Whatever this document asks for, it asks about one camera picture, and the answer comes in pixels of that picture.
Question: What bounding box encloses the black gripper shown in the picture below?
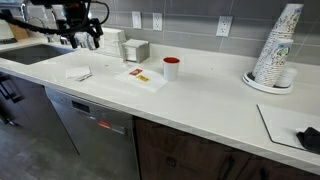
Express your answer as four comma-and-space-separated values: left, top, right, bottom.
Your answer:
55, 0, 103, 50

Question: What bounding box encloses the white cup red inside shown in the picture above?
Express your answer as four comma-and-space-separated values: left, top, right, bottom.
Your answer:
162, 56, 181, 83

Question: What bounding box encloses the short printed paper cup stack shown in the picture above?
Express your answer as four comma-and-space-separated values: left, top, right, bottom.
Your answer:
262, 37, 295, 88

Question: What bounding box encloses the tall printed paper cup stack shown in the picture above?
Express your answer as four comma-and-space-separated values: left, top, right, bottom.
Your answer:
252, 3, 305, 80

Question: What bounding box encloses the white plain cup stack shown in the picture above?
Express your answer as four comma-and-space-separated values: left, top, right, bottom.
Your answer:
275, 66, 298, 89

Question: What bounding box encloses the stack of white paper towels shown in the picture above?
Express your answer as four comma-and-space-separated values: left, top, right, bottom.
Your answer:
96, 27, 128, 58

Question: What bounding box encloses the white paper napkin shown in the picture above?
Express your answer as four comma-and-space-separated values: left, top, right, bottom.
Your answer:
65, 65, 92, 80

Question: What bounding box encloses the chrome faucet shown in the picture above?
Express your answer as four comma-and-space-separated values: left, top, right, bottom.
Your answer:
19, 3, 56, 44

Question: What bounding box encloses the metallic napkin dispenser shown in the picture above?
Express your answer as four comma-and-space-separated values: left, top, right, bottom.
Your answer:
121, 38, 151, 64

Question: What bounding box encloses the kitchen sink basin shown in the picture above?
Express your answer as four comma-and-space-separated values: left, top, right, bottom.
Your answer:
0, 43, 76, 66

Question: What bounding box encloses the brown flat board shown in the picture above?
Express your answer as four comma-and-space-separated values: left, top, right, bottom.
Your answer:
9, 23, 30, 41

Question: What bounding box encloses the dark wood sink cabinet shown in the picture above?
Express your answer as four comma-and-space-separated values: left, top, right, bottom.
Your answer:
0, 71, 80, 156

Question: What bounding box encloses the stainless steel dishwasher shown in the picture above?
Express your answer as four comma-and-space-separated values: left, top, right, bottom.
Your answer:
44, 86, 141, 180

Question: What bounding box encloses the white round tray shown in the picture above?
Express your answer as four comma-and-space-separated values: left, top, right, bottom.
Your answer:
242, 69, 294, 95

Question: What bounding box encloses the white mat with black edge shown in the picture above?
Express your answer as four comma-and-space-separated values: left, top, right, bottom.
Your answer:
256, 103, 320, 155

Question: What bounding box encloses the black object on mat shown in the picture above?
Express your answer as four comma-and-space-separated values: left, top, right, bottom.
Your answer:
295, 126, 320, 154

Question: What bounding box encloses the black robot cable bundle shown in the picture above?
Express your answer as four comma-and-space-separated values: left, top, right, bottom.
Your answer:
0, 0, 111, 38

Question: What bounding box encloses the white light switch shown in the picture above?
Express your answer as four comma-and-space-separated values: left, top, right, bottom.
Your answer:
131, 10, 143, 30

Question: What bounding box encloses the white wall outlet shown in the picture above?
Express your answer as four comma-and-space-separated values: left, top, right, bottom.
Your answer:
152, 12, 164, 32
215, 15, 234, 38

